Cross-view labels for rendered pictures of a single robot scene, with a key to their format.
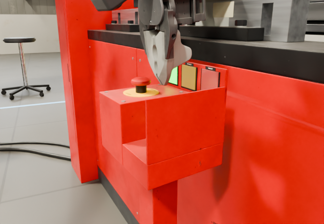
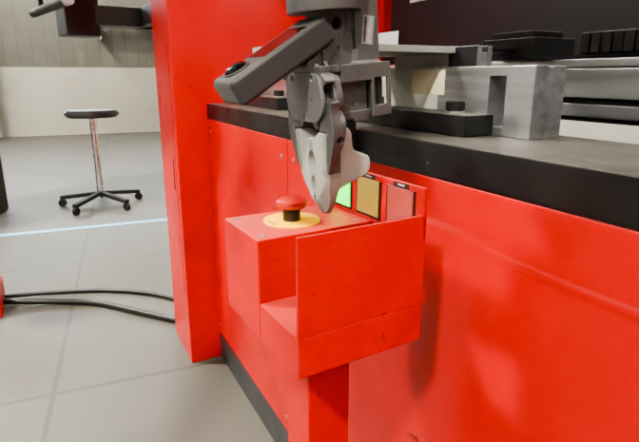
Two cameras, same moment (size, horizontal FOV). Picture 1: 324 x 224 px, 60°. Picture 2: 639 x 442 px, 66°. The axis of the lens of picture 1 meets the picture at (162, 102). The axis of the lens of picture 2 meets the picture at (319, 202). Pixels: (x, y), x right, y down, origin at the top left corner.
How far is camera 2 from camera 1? 6 cm
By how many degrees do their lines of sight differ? 3
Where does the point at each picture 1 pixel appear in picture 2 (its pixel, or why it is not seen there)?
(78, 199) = (187, 390)
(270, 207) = (500, 412)
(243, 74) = (456, 193)
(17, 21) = (87, 80)
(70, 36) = (179, 114)
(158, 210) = (317, 413)
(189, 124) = (365, 275)
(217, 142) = (411, 304)
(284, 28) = (524, 118)
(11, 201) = (74, 391)
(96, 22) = not seen: hidden behind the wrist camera
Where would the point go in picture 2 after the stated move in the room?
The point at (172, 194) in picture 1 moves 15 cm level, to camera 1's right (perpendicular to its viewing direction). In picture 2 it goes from (340, 387) to (460, 389)
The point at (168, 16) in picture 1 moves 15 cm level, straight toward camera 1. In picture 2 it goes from (333, 111) to (325, 127)
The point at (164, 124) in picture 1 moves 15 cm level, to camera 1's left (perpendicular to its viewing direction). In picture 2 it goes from (324, 276) to (173, 274)
